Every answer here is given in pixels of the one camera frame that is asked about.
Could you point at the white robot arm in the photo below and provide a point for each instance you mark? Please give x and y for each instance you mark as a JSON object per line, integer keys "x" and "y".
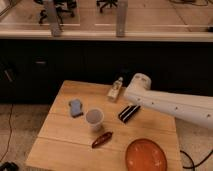
{"x": 192, "y": 108}

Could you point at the black striped box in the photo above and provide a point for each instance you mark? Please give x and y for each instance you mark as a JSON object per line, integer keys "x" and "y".
{"x": 128, "y": 112}

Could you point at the grey metal post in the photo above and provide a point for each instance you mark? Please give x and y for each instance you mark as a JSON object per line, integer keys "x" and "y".
{"x": 52, "y": 18}
{"x": 121, "y": 17}

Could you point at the orange plate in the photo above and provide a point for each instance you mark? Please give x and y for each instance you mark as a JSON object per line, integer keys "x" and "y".
{"x": 145, "y": 155}

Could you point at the blue sponge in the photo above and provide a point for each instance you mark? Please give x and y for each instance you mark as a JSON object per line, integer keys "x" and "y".
{"x": 75, "y": 108}

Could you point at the grey metal post left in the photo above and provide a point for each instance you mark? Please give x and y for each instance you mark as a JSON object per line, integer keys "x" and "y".
{"x": 52, "y": 18}

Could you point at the black office chair left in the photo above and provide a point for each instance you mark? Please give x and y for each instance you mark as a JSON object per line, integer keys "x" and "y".
{"x": 71, "y": 4}

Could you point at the grey metal post right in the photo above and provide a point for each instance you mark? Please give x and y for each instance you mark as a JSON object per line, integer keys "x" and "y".
{"x": 121, "y": 17}

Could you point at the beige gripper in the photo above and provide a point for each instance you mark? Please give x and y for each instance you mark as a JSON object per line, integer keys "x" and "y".
{"x": 115, "y": 89}

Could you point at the black office chair middle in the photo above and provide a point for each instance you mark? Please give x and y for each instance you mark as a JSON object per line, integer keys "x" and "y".
{"x": 106, "y": 2}

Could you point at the black office chair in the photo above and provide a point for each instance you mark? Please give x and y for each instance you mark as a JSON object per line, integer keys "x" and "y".
{"x": 71, "y": 4}
{"x": 106, "y": 2}

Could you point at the black object floor corner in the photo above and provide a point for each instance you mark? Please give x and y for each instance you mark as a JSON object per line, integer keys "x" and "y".
{"x": 9, "y": 166}

